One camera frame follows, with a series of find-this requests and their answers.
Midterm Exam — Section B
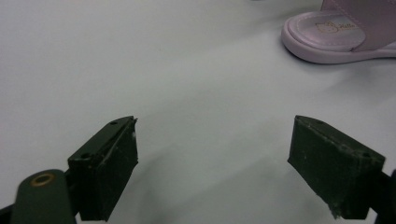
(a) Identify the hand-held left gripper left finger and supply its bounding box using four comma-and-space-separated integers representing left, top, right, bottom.
67, 116, 139, 223

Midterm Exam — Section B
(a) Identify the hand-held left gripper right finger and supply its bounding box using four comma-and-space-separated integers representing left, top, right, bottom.
287, 115, 387, 220

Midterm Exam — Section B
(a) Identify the pink child sandal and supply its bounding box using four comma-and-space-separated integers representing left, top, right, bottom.
280, 0, 396, 65

